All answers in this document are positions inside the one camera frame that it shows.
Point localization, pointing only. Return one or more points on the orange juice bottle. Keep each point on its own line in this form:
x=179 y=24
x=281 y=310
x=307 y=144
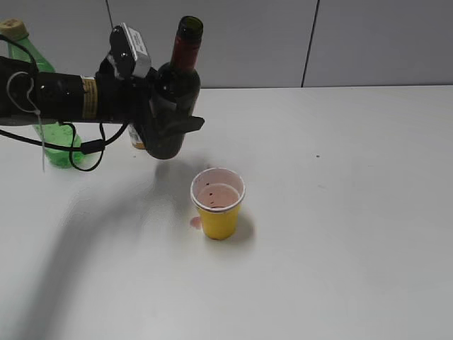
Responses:
x=135 y=138

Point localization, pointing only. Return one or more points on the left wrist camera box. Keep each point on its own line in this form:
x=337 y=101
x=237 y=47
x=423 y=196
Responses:
x=129 y=49

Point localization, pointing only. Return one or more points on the white zip tie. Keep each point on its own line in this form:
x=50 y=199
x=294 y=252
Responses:
x=35 y=110

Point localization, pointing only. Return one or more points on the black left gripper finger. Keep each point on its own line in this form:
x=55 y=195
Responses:
x=177 y=127

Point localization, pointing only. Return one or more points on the yellow paper cup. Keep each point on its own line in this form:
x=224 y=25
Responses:
x=217 y=194

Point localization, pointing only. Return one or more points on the dark red wine bottle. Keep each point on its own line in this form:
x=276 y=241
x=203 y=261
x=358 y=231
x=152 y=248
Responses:
x=178 y=80

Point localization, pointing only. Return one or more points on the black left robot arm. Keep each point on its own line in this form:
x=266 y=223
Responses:
x=61 y=98

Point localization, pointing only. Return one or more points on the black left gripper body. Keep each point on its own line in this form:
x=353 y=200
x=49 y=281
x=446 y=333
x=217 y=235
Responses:
x=124 y=94

